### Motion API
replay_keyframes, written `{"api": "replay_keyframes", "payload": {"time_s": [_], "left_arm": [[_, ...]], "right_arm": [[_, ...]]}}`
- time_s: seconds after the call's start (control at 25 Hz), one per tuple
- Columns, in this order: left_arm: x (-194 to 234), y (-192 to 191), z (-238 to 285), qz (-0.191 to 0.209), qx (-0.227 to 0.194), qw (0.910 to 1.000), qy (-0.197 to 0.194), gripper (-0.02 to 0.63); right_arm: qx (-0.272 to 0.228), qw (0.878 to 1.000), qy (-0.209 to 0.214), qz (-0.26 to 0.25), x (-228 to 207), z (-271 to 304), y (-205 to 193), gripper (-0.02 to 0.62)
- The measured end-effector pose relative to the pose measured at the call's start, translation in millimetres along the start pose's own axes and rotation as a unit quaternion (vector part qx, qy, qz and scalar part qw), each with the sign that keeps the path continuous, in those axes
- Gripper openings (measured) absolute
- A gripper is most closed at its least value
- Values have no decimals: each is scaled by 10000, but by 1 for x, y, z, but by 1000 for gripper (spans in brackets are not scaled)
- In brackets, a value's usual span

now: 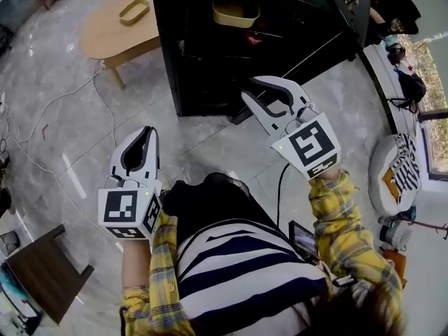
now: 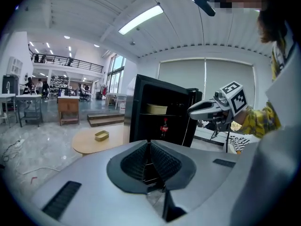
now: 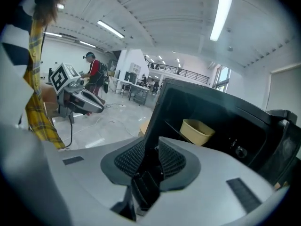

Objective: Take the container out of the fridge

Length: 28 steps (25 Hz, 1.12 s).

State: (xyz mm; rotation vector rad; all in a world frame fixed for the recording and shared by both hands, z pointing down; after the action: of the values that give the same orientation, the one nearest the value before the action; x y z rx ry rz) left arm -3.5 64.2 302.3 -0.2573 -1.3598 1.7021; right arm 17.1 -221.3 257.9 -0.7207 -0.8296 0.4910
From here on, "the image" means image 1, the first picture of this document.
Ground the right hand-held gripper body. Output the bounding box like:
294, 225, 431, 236
271, 104, 342, 181

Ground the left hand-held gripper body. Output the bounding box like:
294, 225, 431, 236
97, 175, 164, 240

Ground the black cabinet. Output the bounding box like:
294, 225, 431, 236
150, 0, 372, 125

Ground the person's left forearm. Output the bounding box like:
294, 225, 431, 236
118, 236, 165, 336

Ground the person's right forearm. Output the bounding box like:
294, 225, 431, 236
307, 168, 403, 293

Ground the red drink can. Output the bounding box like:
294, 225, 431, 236
244, 31, 263, 47

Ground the white beanbag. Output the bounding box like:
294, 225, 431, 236
369, 133, 424, 217

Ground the person's black skirt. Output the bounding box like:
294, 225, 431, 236
160, 172, 298, 244

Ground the black phone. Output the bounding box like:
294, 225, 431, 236
288, 220, 321, 266

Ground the striped cloth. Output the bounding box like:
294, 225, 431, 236
388, 133, 421, 195

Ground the dark brown stool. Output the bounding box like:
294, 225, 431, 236
5, 224, 95, 326

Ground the small dark bag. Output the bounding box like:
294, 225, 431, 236
384, 43, 407, 66

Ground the black backpack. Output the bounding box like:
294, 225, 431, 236
387, 67, 427, 113

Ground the black mesh bin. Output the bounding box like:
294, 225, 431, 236
0, 231, 21, 258

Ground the oval wooden table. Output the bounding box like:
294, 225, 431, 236
78, 0, 162, 90

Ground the person's striped shirt torso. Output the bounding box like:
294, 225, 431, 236
150, 218, 333, 336

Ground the orange bag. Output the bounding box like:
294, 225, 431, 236
383, 248, 407, 287

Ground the thin white floor cable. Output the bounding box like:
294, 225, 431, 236
12, 138, 122, 250

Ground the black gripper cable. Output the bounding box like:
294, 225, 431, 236
276, 162, 292, 228

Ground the thick white floor cable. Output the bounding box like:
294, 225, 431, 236
13, 58, 106, 143

